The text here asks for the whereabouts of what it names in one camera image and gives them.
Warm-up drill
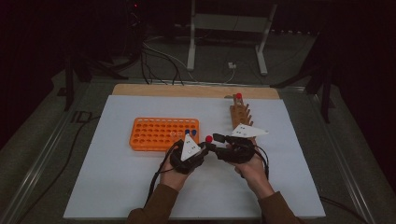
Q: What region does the black tripod stand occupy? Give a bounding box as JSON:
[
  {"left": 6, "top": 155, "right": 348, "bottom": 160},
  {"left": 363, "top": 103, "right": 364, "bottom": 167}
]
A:
[
  {"left": 270, "top": 31, "right": 336, "bottom": 124},
  {"left": 56, "top": 31, "right": 129, "bottom": 112}
]

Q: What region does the right hand-held gripper cable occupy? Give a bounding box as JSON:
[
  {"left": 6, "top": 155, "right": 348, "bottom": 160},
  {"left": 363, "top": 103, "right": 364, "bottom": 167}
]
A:
[{"left": 253, "top": 145, "right": 271, "bottom": 181}]

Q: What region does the bundle of black floor cables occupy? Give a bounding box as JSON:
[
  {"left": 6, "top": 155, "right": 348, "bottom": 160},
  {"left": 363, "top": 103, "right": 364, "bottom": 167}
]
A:
[{"left": 139, "top": 40, "right": 185, "bottom": 86}]

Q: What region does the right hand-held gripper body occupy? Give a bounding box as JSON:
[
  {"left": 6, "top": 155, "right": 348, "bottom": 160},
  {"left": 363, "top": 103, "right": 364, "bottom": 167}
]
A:
[{"left": 218, "top": 123, "right": 269, "bottom": 164}]

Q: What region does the left hand-held gripper cable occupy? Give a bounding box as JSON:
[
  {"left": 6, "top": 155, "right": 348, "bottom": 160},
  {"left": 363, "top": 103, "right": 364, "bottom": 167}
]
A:
[{"left": 144, "top": 138, "right": 183, "bottom": 207}]

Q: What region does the aluminium floor rail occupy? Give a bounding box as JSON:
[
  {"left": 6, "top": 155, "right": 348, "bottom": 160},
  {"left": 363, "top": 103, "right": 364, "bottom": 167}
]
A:
[
  {"left": 309, "top": 92, "right": 378, "bottom": 224},
  {"left": 0, "top": 106, "right": 79, "bottom": 224}
]

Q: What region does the hand-held gripper cable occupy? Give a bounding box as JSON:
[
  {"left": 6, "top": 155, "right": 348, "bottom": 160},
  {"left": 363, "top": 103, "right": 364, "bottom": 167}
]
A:
[
  {"left": 253, "top": 145, "right": 271, "bottom": 181},
  {"left": 144, "top": 138, "right": 183, "bottom": 207}
]

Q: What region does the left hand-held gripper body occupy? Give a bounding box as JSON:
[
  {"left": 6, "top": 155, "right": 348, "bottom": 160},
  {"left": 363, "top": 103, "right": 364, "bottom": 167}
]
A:
[{"left": 169, "top": 133, "right": 209, "bottom": 175}]

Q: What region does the grey metal stand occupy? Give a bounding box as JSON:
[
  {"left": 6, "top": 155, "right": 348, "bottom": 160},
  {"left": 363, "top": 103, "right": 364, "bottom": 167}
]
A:
[{"left": 186, "top": 0, "right": 278, "bottom": 77}]

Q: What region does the dark equipment tower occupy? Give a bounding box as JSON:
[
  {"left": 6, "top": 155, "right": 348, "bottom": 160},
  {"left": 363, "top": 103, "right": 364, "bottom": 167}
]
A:
[{"left": 123, "top": 0, "right": 146, "bottom": 59}]

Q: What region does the wooden test tube rack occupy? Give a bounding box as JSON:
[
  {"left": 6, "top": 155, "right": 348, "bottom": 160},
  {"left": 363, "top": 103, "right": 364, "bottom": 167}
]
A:
[{"left": 229, "top": 93, "right": 258, "bottom": 146}]

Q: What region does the person's right hand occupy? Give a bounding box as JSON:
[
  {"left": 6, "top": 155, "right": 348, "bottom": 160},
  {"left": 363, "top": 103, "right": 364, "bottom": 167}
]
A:
[{"left": 233, "top": 151, "right": 276, "bottom": 200}]

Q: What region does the white floor cable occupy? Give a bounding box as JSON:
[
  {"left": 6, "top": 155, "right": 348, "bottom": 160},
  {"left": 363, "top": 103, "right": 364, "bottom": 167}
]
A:
[{"left": 143, "top": 40, "right": 236, "bottom": 85}]

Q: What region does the person's left hand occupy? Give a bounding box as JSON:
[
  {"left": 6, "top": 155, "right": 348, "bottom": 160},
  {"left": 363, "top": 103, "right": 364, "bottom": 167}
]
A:
[{"left": 159, "top": 158, "right": 191, "bottom": 192}]

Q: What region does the white table mat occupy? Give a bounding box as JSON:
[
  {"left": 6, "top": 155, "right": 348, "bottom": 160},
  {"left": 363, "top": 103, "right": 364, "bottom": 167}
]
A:
[{"left": 63, "top": 94, "right": 327, "bottom": 220}]

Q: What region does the orange plastic test tube rack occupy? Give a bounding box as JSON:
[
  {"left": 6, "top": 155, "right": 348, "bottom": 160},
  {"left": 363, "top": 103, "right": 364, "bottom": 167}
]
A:
[{"left": 129, "top": 117, "right": 200, "bottom": 153}]

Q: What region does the long black floor cable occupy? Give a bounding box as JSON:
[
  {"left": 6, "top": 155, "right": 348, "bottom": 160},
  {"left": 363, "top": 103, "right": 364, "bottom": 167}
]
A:
[{"left": 13, "top": 115, "right": 101, "bottom": 224}]

